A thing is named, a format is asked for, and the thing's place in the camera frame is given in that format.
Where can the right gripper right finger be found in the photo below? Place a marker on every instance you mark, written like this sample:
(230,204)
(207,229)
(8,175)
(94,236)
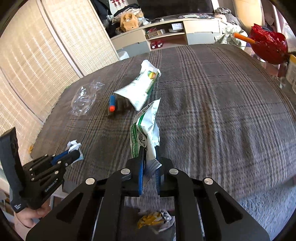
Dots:
(187,193)

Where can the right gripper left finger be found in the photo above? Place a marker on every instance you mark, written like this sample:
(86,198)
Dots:
(126,182)

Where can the white green medicine pouch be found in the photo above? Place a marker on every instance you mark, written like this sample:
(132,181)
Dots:
(144,132)

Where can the white blue torn packaging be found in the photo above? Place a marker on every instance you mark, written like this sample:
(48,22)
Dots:
(71,154)

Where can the person's left hand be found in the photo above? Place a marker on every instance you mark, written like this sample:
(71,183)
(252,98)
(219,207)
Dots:
(27,216)

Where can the yellow silver snack wrapper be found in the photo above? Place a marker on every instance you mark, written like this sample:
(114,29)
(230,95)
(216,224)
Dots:
(158,221)

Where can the blue orange foam dart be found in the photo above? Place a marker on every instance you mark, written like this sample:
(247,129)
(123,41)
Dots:
(112,104)

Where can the grey plaid tablecloth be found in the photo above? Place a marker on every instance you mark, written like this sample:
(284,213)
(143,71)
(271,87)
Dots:
(221,115)

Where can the crumpled white carton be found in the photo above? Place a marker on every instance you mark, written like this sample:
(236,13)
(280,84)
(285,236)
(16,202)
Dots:
(139,89)

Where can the clear plastic bag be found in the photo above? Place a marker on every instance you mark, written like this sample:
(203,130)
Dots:
(85,97)

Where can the white tv cabinet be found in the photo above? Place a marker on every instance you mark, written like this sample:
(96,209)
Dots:
(167,34)

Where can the brown bag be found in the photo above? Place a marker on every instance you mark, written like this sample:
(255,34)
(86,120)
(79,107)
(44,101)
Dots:
(130,21)

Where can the white bottle yellow cap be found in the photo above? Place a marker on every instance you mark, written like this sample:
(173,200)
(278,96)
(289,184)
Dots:
(291,69)

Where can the orange pen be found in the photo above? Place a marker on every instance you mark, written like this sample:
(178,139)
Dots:
(243,38)

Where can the red bowl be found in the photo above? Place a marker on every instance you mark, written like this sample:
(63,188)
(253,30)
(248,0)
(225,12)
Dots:
(269,46)

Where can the black television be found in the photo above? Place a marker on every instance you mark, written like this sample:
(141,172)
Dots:
(153,9)

